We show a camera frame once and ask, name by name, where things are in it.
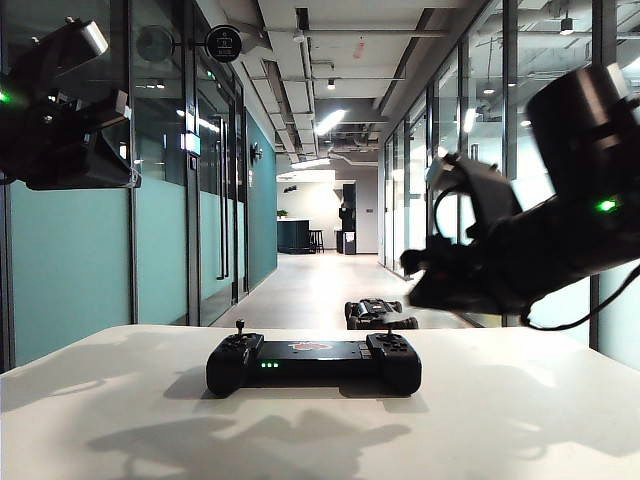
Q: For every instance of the small lit door sign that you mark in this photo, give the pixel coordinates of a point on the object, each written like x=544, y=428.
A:
x=191, y=143

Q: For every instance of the black robot car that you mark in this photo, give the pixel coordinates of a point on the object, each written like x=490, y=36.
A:
x=372, y=311

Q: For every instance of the dark kitchen counter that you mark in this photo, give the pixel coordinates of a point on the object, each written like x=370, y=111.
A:
x=292, y=237

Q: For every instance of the black ceiling spot lamp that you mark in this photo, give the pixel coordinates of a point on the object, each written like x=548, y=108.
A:
x=331, y=85

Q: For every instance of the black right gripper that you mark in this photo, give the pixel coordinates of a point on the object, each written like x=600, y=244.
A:
x=460, y=262

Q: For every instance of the black wall ornament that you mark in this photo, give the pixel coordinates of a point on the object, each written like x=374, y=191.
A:
x=256, y=153

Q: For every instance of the bright ceiling strip light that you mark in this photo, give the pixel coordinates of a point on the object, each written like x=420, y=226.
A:
x=330, y=122

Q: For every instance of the black pendant lamp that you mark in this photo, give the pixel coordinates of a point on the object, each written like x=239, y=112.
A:
x=566, y=25

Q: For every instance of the round black hanging sign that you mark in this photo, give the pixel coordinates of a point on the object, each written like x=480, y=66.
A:
x=224, y=44

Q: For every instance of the black bar stool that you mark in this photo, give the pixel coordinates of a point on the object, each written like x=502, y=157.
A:
x=317, y=241

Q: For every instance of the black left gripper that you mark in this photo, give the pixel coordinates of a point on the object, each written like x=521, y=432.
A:
x=65, y=112

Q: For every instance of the small green plant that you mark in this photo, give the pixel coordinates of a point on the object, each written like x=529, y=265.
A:
x=282, y=215

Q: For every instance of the black remote control with sticker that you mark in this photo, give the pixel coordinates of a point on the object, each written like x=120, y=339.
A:
x=310, y=362

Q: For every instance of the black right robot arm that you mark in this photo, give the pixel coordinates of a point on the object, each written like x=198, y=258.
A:
x=575, y=140

